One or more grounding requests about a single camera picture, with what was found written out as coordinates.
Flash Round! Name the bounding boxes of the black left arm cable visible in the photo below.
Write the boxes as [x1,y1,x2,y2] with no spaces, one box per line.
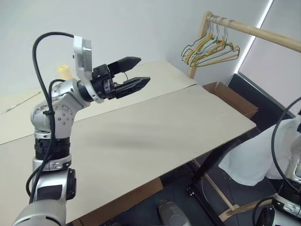
[25,32,76,204]

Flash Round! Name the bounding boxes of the green wire hanger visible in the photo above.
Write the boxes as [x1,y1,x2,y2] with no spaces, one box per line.
[181,16,228,63]

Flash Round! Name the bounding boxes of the dark grey rounded shape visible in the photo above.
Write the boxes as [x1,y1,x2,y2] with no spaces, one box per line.
[157,199,191,226]

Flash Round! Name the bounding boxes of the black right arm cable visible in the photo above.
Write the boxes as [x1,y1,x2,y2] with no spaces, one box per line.
[252,96,301,226]

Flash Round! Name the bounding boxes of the bunch of wire hangers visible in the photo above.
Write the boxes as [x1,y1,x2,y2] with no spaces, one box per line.
[184,16,233,65]

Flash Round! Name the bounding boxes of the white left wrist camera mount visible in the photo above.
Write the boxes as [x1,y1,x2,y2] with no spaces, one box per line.
[71,35,105,105]

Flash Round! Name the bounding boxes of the orange wire hanger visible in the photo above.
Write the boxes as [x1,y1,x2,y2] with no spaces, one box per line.
[194,20,241,68]

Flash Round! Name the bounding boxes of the wooden garment rack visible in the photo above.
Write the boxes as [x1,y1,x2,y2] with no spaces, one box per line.
[188,11,301,222]

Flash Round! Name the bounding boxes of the white LED light strip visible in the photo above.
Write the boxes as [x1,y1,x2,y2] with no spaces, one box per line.
[234,0,275,73]

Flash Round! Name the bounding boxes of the white shorts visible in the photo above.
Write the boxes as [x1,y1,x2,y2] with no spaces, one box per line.
[218,117,301,187]

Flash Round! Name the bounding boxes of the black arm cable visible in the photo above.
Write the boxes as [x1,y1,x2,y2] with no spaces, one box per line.
[25,32,76,204]
[252,96,301,226]

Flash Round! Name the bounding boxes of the open cardboard box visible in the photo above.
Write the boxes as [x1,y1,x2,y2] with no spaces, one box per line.
[202,81,260,120]

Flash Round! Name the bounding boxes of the pale yellow cup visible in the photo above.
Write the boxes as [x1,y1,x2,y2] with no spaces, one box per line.
[57,65,74,81]

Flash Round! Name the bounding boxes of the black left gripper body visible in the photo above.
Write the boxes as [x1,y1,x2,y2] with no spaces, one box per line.
[90,64,118,100]

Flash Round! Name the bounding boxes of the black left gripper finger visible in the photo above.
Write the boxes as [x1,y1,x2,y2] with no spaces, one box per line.
[107,56,142,76]
[115,76,151,99]

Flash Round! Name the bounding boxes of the white wire hanger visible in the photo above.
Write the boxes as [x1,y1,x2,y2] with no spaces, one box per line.
[189,17,236,67]

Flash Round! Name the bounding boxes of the black table leg frame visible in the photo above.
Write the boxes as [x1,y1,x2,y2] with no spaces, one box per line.
[185,140,238,226]

